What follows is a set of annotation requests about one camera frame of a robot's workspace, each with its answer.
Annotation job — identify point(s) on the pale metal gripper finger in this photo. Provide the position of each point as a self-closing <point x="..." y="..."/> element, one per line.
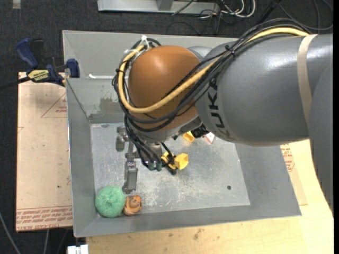
<point x="131" y="177"/>
<point x="120" y="139"/>

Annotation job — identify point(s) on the orange-brown toy animal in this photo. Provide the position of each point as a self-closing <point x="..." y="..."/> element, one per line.
<point x="133" y="206"/>

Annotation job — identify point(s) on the yellow and black toy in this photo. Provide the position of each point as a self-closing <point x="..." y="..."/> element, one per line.
<point x="181" y="161"/>

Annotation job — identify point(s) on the green round sponge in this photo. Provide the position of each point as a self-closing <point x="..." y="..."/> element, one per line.
<point x="110" y="201"/>

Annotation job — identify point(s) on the small yellow block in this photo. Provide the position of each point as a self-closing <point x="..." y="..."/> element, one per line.
<point x="188" y="136"/>

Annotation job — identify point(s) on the grey metal bin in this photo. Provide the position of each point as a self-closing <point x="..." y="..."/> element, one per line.
<point x="206" y="173"/>

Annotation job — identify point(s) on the brown cardboard board, red print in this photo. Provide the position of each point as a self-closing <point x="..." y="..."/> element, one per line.
<point x="39" y="155"/>

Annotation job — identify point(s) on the black cylinder on white bracket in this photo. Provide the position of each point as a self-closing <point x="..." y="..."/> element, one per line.
<point x="198" y="132"/>

